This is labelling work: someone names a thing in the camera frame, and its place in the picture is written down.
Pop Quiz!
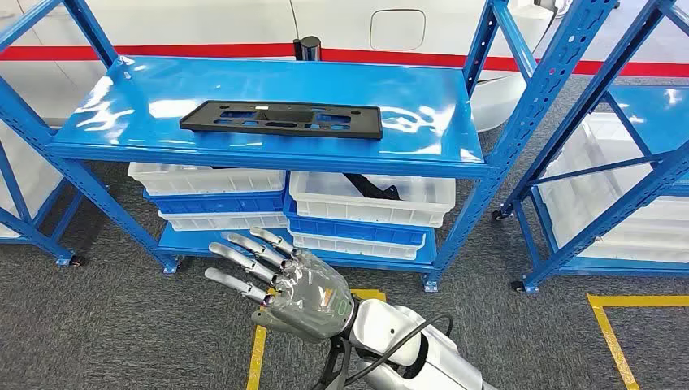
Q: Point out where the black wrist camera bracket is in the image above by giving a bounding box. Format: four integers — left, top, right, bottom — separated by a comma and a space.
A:
314, 336, 353, 390

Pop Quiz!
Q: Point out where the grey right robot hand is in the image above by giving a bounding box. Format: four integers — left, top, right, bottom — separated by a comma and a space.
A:
203, 226, 358, 345

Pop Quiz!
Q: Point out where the blue plastic crate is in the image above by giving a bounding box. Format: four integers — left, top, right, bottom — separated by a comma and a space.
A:
143, 189, 287, 216
283, 195, 432, 249

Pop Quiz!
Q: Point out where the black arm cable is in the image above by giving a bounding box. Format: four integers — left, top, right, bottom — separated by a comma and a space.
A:
344, 313, 455, 390

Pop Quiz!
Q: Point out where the white car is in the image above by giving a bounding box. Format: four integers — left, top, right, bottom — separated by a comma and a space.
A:
0, 0, 573, 133

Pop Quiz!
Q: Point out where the black plastic bracket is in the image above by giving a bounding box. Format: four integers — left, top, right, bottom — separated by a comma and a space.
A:
343, 172, 401, 202

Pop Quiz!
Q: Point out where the blue steel shelf rack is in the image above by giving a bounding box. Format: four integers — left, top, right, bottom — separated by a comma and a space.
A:
0, 136, 87, 269
0, 0, 620, 294
491, 0, 689, 294

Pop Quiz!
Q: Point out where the white plastic crate stack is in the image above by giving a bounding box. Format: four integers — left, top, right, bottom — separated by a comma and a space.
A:
0, 122, 64, 239

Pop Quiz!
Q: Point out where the black stanchion post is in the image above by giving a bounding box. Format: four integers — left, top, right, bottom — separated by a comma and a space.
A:
292, 35, 323, 62

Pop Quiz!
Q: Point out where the black plastic panel part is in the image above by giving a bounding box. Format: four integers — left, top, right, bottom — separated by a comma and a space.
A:
179, 99, 384, 141

